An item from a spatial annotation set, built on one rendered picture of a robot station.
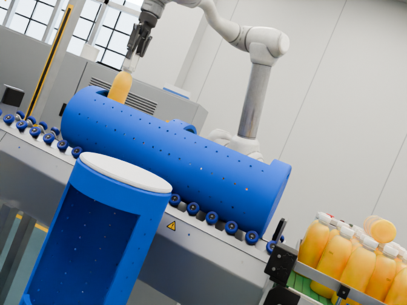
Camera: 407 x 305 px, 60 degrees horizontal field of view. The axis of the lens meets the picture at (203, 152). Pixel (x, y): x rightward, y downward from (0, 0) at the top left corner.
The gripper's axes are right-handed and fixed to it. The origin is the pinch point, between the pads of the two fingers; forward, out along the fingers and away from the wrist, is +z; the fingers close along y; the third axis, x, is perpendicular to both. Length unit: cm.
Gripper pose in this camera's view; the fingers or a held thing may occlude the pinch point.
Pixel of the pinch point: (131, 61)
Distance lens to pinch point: 153.8
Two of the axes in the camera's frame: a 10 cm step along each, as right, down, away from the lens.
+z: -3.8, 9.2, 0.4
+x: 8.8, 3.7, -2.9
